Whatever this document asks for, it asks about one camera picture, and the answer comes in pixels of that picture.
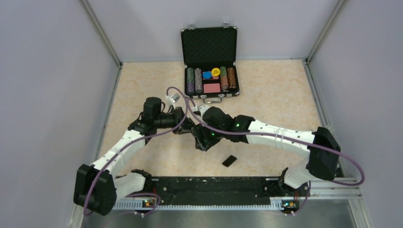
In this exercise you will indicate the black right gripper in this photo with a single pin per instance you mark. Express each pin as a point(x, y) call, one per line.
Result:
point(200, 131)

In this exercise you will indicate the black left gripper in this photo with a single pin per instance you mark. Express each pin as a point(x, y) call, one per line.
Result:
point(187, 125)

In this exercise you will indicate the black battery cover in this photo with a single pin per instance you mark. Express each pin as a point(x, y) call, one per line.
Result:
point(229, 161)

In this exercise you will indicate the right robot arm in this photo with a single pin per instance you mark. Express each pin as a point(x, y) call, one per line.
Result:
point(314, 147)

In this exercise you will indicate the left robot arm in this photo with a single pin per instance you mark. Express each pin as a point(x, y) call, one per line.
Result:
point(98, 186)

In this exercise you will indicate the red playing card deck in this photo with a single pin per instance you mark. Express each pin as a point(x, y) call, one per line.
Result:
point(211, 88)

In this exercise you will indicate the purple green chip stack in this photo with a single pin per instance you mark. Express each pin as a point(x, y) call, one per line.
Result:
point(190, 80)

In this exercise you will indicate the blue dealer button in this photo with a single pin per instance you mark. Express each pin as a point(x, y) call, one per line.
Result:
point(206, 75)

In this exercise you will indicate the yellow big blind button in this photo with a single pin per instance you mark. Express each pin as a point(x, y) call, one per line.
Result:
point(215, 72)

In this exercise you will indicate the green red chip stack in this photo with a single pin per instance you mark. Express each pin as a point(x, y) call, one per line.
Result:
point(224, 78)

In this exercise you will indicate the orange black chip stack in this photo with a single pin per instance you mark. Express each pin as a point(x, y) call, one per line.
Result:
point(231, 77)

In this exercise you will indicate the black poker chip case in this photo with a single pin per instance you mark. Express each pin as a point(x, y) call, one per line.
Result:
point(208, 48)

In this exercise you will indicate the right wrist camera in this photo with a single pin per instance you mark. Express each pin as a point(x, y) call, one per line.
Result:
point(200, 110)

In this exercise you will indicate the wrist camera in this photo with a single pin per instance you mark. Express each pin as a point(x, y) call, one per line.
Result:
point(174, 99)
point(200, 110)

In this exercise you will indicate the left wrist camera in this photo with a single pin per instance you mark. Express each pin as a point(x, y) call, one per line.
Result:
point(174, 99)

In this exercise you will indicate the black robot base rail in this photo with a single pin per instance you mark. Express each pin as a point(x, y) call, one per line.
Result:
point(243, 193)

